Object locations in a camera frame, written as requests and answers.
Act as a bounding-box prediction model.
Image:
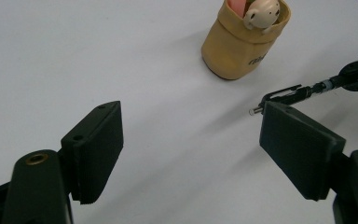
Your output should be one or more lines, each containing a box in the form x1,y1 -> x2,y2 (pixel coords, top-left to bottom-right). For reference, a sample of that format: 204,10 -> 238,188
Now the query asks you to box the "orange pink highlighter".
226,0 -> 249,19

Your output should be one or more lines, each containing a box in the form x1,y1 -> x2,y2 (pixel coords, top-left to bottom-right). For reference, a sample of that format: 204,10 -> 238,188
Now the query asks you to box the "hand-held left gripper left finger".
60,100 -> 125,205

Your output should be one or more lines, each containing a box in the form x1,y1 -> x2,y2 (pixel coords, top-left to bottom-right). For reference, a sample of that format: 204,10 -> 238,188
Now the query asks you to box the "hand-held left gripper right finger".
258,100 -> 347,202

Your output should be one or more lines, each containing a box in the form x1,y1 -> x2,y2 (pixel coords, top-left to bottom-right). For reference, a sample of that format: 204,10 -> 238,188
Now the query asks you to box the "black pen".
248,77 -> 345,117

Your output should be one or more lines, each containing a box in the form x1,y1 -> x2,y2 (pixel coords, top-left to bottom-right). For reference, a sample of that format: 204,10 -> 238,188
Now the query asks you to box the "white table cover sheet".
0,0 -> 358,224

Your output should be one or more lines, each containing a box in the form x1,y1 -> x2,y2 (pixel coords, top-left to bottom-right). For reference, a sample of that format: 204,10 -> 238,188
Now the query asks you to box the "tan pen holder with figure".
200,0 -> 293,81

